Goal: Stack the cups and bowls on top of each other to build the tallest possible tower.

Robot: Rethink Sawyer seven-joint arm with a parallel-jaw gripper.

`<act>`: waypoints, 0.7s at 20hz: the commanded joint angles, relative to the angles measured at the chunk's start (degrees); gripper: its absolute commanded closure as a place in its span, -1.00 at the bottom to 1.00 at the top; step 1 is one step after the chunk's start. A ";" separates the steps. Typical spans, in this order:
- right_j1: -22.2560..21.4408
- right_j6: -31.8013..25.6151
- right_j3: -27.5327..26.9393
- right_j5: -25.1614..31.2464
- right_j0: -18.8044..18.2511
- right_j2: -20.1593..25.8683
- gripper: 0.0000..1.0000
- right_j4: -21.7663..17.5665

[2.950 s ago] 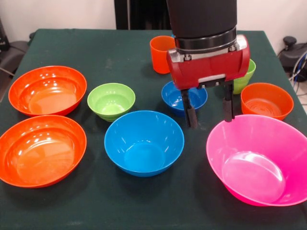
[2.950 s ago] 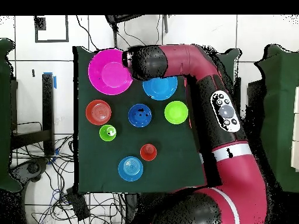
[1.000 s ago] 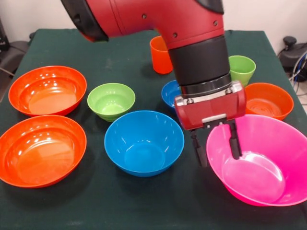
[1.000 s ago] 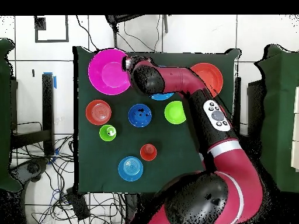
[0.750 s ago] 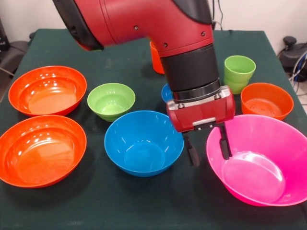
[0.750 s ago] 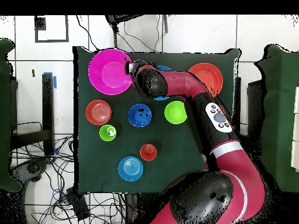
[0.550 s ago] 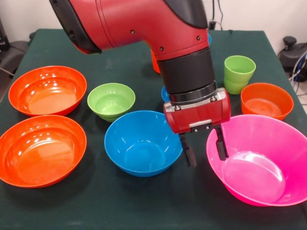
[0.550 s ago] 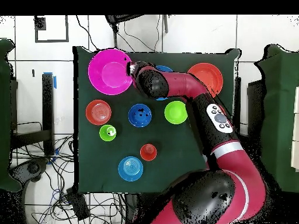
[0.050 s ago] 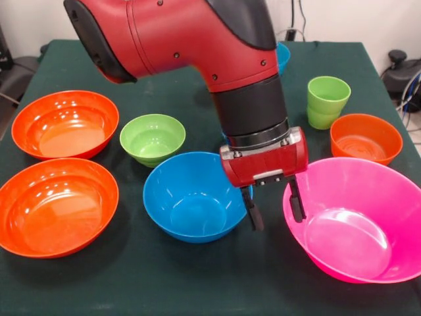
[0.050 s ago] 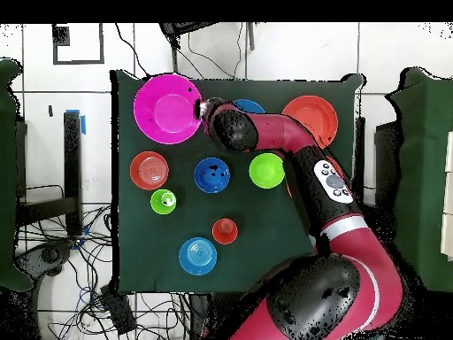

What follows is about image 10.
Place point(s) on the black power strip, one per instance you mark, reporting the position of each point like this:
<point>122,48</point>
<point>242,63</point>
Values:
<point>118,311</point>

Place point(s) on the dark green table cloth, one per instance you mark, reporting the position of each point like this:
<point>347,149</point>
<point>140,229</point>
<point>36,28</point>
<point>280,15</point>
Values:
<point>159,248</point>

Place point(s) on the large pink bowl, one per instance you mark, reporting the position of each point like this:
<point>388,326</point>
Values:
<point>166,109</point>

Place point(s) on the small light blue bowl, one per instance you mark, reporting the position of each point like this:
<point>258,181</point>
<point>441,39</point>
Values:
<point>198,255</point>

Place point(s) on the orange cup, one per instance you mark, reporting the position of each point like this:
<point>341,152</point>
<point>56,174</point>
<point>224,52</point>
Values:
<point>224,231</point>

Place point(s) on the green bowl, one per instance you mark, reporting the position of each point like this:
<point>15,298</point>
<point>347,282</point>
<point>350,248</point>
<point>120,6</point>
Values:
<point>266,170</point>

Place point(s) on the black table frame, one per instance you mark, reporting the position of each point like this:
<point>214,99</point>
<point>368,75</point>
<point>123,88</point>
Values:
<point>72,159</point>
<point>387,159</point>

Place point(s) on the dark blue bowl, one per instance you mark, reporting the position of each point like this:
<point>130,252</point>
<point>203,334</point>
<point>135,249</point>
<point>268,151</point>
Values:
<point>212,185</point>

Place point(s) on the grey pedestal foot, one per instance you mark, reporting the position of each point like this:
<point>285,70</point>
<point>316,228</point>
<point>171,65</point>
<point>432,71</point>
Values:
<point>49,255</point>

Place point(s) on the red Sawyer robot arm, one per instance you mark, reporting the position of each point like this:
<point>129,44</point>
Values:
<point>354,248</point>

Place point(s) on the small orange bowl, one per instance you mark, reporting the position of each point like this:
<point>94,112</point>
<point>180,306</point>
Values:
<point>149,170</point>

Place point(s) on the green cloth on side table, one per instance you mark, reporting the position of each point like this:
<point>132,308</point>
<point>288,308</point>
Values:
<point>424,177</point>
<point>7,177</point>

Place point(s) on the green cup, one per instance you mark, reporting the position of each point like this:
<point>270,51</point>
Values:
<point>157,203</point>

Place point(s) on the large light blue bowl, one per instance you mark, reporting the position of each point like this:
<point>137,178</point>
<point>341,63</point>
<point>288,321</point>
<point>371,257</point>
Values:
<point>249,106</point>

